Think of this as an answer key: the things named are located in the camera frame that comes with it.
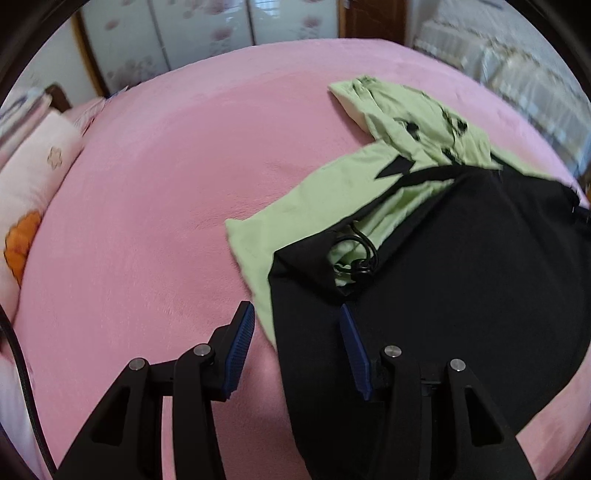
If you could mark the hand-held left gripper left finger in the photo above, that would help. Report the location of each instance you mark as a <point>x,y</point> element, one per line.
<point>240,341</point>

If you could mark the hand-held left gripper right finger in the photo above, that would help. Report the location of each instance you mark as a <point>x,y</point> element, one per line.
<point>355,350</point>

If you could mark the green and black hooded jacket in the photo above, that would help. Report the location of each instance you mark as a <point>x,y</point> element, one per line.
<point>461,258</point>

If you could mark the bed with pink sheet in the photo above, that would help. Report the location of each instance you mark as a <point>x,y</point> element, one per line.
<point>175,184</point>

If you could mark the white pillow orange print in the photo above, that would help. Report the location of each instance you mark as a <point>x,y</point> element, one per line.
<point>37,184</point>

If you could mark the pink pillow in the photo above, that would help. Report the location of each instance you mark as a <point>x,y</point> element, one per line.
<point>90,113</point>

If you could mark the dark wooden headboard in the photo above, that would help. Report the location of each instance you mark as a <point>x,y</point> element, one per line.
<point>59,98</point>

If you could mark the floral sliding door wardrobe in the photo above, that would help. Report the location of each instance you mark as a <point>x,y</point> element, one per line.
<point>207,32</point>

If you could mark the floral folded quilt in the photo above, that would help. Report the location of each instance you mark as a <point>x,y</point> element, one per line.
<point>23,115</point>

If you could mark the furniture under white lace cover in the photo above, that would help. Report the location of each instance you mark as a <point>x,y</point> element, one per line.
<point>517,69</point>

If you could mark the brown wooden door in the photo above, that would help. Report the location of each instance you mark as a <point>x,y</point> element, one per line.
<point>371,21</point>

